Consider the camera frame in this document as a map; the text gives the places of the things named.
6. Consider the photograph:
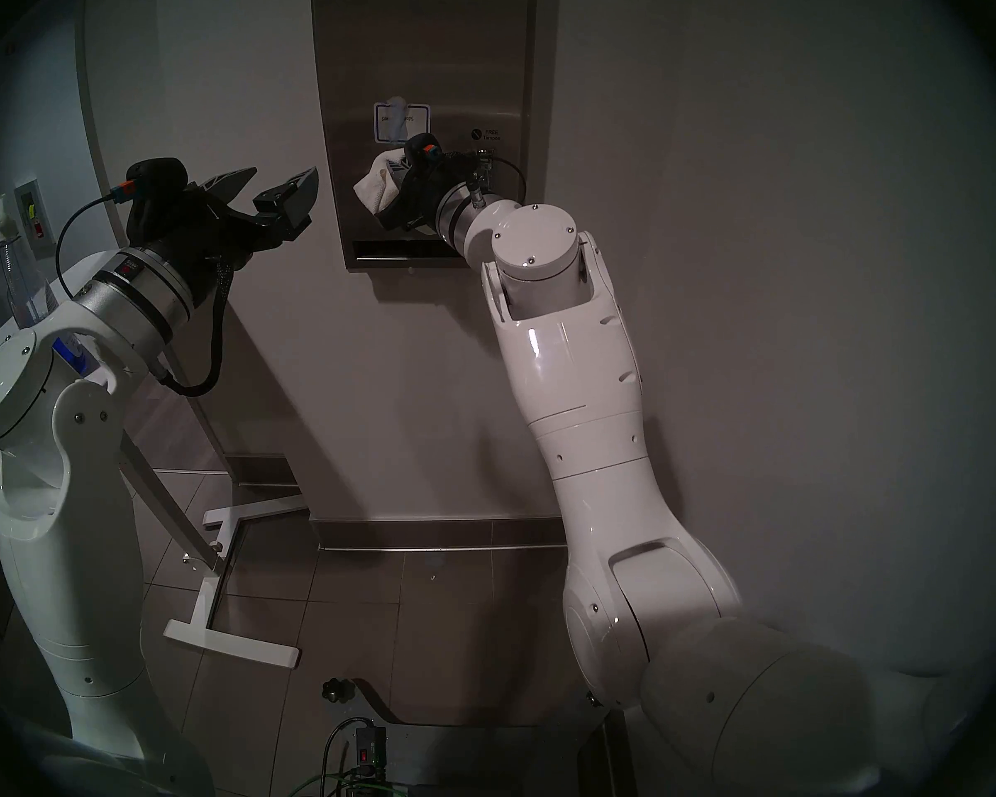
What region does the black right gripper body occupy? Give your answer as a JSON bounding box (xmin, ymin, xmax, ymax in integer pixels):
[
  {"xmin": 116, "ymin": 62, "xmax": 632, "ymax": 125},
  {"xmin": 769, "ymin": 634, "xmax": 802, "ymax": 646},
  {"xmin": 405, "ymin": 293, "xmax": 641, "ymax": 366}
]
[{"xmin": 378, "ymin": 159, "xmax": 466, "ymax": 236}]

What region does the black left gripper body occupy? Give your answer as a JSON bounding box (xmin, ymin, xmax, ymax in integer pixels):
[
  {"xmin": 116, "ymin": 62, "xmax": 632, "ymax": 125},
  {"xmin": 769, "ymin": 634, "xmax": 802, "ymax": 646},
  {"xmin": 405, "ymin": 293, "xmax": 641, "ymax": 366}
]
[{"xmin": 144, "ymin": 195, "xmax": 271, "ymax": 306}]

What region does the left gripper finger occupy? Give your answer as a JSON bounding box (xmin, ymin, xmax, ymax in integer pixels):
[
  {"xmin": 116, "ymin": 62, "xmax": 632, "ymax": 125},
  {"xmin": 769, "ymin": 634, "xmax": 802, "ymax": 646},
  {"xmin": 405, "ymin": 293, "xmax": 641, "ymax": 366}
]
[
  {"xmin": 187, "ymin": 166, "xmax": 259, "ymax": 219},
  {"xmin": 252, "ymin": 166, "xmax": 320, "ymax": 245}
]

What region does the white terry cloth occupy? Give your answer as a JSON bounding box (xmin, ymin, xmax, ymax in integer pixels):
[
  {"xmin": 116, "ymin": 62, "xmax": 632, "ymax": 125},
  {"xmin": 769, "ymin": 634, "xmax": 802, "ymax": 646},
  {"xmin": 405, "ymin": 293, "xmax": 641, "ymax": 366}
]
[{"xmin": 353, "ymin": 146, "xmax": 408, "ymax": 217}]

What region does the clear spray bottle blue liquid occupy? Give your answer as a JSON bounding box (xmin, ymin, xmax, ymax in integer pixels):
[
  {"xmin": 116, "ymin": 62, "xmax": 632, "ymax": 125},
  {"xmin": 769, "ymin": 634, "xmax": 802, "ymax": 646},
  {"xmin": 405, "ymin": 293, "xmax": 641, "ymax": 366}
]
[{"xmin": 0, "ymin": 196, "xmax": 92, "ymax": 379}]

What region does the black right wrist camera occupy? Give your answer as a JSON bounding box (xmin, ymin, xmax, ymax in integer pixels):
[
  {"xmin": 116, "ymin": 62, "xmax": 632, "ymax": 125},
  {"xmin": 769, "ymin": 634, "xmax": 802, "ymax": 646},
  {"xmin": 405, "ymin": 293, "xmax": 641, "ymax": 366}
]
[{"xmin": 404, "ymin": 131, "xmax": 445, "ymax": 174}]

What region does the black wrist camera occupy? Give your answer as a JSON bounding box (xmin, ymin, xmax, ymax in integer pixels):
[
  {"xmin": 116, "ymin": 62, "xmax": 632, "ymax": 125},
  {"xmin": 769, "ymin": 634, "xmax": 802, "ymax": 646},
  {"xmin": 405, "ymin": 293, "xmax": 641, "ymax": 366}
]
[
  {"xmin": 123, "ymin": 158, "xmax": 190, "ymax": 244},
  {"xmin": 404, "ymin": 131, "xmax": 445, "ymax": 174}
]

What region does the right arm braided black cable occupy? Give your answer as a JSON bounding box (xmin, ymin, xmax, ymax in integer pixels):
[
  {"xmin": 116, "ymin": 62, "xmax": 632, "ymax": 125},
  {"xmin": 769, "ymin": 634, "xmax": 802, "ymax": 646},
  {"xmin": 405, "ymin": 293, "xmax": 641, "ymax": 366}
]
[{"xmin": 461, "ymin": 152, "xmax": 491, "ymax": 213}]

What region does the arm braided black cable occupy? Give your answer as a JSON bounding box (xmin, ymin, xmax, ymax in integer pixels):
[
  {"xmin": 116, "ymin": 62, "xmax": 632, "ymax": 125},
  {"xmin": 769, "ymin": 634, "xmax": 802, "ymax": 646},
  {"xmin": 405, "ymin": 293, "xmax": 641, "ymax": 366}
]
[
  {"xmin": 154, "ymin": 256, "xmax": 233, "ymax": 399},
  {"xmin": 461, "ymin": 152, "xmax": 491, "ymax": 213}
]

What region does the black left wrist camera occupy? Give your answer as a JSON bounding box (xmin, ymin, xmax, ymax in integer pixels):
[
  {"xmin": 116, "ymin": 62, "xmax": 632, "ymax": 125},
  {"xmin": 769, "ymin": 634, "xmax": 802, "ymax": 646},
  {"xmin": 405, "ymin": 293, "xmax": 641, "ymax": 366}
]
[{"xmin": 123, "ymin": 158, "xmax": 190, "ymax": 244}]

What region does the left arm braided black cable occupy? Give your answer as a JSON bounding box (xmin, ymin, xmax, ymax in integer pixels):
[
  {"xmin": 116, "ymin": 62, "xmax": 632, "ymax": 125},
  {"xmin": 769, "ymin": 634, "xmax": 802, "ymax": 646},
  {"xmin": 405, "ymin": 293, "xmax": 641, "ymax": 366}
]
[{"xmin": 154, "ymin": 256, "xmax": 233, "ymax": 399}]

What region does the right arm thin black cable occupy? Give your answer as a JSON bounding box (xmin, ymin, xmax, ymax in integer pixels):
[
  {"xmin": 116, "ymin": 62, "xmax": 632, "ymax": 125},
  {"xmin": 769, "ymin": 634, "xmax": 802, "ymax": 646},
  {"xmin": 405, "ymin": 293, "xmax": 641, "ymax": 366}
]
[{"xmin": 473, "ymin": 152, "xmax": 525, "ymax": 207}]

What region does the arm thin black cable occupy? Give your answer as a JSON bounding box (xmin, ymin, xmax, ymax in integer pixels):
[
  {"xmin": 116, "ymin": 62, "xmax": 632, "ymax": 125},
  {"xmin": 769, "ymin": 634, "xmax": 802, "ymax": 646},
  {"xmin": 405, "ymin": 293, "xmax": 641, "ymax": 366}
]
[
  {"xmin": 54, "ymin": 193, "xmax": 129, "ymax": 302},
  {"xmin": 473, "ymin": 152, "xmax": 525, "ymax": 207}
]

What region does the stainless steel wall dispenser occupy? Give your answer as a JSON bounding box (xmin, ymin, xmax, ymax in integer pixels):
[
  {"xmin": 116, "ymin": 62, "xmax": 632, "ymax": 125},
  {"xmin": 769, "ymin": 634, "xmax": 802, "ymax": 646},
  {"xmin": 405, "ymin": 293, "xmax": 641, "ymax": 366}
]
[{"xmin": 311, "ymin": 0, "xmax": 539, "ymax": 271}]

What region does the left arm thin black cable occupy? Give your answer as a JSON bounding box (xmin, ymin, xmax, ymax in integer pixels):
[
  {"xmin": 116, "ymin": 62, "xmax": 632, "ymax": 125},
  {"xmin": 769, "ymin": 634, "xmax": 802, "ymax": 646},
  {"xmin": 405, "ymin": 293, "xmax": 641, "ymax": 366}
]
[{"xmin": 54, "ymin": 193, "xmax": 129, "ymax": 302}]

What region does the white wall box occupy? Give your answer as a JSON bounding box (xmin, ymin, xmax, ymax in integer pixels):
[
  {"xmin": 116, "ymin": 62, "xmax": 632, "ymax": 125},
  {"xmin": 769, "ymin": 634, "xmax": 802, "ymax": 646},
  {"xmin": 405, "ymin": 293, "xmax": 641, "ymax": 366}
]
[{"xmin": 12, "ymin": 177, "xmax": 56, "ymax": 262}]

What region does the white table with frame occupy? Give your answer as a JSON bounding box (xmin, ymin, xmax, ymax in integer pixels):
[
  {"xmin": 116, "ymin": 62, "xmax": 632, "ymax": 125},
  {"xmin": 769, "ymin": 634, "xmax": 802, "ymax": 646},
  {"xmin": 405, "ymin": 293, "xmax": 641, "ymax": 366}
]
[{"xmin": 0, "ymin": 252, "xmax": 310, "ymax": 670}]

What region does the thin black base cable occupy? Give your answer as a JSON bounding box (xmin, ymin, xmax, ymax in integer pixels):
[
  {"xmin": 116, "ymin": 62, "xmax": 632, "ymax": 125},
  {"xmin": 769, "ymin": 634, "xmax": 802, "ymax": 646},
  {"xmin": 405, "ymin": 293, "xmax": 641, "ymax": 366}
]
[{"xmin": 321, "ymin": 715, "xmax": 376, "ymax": 797}]

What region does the black box red switch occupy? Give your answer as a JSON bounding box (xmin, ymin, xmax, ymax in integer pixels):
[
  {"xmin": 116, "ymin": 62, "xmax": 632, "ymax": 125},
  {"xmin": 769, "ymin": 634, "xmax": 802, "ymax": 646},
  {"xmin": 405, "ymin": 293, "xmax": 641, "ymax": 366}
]
[{"xmin": 354, "ymin": 723, "xmax": 389, "ymax": 778}]

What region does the green cable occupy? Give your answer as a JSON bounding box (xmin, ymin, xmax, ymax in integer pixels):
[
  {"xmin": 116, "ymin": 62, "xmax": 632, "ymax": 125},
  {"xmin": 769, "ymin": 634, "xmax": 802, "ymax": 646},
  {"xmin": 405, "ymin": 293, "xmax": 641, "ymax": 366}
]
[{"xmin": 286, "ymin": 769, "xmax": 403, "ymax": 797}]

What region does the grey metal base plate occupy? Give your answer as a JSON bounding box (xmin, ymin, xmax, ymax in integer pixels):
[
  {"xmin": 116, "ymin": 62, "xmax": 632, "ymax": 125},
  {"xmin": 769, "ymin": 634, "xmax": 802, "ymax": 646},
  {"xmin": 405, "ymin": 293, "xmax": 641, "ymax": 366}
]
[{"xmin": 353, "ymin": 679, "xmax": 607, "ymax": 797}]

